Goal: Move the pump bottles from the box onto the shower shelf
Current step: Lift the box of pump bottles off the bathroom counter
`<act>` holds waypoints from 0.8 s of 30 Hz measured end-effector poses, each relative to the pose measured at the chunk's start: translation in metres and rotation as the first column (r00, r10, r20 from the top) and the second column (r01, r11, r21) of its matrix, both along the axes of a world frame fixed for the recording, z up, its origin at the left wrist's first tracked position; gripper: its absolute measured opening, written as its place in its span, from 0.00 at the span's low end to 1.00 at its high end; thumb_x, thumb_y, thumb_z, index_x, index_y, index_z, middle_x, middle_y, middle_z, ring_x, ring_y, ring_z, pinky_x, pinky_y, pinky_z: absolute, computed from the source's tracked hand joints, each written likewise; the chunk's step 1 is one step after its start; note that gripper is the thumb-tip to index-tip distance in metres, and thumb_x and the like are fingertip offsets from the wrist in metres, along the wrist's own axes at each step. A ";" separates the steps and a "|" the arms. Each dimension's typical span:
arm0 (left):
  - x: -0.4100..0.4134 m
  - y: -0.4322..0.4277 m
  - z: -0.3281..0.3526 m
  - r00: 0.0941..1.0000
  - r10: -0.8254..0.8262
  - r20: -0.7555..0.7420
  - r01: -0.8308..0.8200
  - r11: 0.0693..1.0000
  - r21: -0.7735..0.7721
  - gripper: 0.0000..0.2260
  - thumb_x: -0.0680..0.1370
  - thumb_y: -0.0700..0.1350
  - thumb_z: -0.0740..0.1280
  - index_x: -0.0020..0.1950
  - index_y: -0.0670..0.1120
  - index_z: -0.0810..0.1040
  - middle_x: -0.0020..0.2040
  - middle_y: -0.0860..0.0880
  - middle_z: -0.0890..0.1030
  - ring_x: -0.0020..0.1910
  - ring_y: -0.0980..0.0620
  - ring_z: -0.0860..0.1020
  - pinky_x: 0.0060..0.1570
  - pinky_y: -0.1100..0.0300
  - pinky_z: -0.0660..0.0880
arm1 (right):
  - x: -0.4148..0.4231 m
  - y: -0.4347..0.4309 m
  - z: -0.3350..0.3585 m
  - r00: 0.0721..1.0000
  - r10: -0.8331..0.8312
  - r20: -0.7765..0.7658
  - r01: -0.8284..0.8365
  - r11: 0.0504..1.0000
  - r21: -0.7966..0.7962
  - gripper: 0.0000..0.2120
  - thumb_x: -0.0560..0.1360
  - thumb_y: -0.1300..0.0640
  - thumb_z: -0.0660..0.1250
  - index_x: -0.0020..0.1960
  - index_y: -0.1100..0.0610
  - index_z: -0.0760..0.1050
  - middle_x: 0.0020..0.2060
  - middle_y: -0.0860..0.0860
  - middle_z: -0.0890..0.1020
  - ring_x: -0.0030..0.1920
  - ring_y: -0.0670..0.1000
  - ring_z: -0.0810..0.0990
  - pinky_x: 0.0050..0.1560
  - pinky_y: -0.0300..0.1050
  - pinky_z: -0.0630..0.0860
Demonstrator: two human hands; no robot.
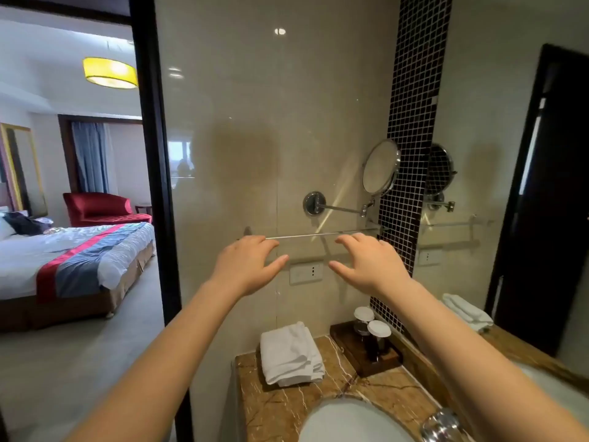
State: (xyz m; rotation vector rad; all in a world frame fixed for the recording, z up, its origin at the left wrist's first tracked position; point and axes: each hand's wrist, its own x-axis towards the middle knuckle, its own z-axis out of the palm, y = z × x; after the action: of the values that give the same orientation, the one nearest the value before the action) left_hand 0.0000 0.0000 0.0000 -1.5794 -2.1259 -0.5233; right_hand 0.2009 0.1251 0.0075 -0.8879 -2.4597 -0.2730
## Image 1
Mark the person's right hand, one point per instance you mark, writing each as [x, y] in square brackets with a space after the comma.
[377, 271]

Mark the person's left hand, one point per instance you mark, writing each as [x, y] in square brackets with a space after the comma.
[244, 266]

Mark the person's left forearm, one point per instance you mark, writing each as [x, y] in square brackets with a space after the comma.
[161, 372]

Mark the person's right forearm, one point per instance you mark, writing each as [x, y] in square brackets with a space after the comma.
[460, 363]

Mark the white sink basin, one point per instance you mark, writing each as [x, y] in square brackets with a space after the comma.
[349, 423]

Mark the glass cup white lid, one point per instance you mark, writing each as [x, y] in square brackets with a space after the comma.
[379, 333]
[363, 316]

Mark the dark wooden tray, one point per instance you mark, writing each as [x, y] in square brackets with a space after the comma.
[354, 356]

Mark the folded white towel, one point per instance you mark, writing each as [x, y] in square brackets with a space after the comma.
[290, 354]

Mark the round chrome magnifying mirror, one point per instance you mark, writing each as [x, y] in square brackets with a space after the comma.
[381, 167]

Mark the small wooden side table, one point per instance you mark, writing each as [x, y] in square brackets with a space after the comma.
[143, 208]

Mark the bed with striped cover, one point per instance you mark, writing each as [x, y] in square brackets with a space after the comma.
[83, 266]

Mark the red sofa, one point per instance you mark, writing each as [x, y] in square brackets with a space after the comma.
[92, 207]

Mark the blue curtain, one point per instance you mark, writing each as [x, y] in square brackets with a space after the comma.
[89, 156]

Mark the dark clothes pile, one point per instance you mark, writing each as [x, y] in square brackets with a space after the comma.
[25, 224]

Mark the yellow ceiling lamp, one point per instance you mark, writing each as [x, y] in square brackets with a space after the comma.
[110, 73]

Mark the gold framed mirror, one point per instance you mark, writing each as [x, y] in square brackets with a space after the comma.
[27, 170]

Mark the white wall outlet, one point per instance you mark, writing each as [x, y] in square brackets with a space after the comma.
[306, 274]

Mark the glass wall shelf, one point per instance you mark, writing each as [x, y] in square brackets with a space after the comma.
[303, 235]

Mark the black door frame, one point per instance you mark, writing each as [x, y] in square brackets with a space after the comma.
[156, 133]

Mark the large wall mirror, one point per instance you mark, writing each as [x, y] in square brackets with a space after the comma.
[483, 110]

